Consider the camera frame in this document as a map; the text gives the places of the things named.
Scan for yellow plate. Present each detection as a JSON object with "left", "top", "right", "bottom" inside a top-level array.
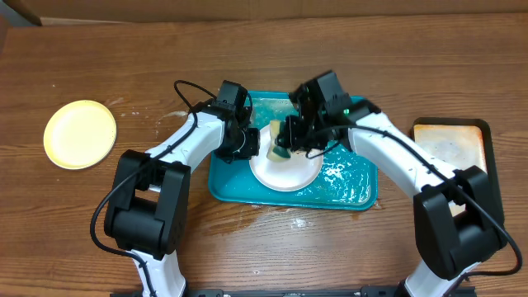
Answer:
[{"left": 43, "top": 100, "right": 117, "bottom": 170}]

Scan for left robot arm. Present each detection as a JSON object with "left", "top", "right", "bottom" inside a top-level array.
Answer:
[{"left": 90, "top": 81, "right": 259, "bottom": 296}]

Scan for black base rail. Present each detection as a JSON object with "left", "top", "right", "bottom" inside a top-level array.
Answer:
[{"left": 110, "top": 285, "right": 478, "bottom": 297}]

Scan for teal plastic tray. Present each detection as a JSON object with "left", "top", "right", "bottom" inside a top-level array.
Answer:
[{"left": 208, "top": 91, "right": 378, "bottom": 211}]

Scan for white plate bottom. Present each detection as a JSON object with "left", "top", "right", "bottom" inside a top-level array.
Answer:
[{"left": 249, "top": 125, "right": 323, "bottom": 191}]

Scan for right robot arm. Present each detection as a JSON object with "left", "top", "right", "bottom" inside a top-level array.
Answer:
[{"left": 276, "top": 71, "right": 508, "bottom": 296}]

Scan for green yellow sponge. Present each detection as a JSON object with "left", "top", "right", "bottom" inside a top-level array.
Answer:
[{"left": 266, "top": 119, "right": 293, "bottom": 163}]

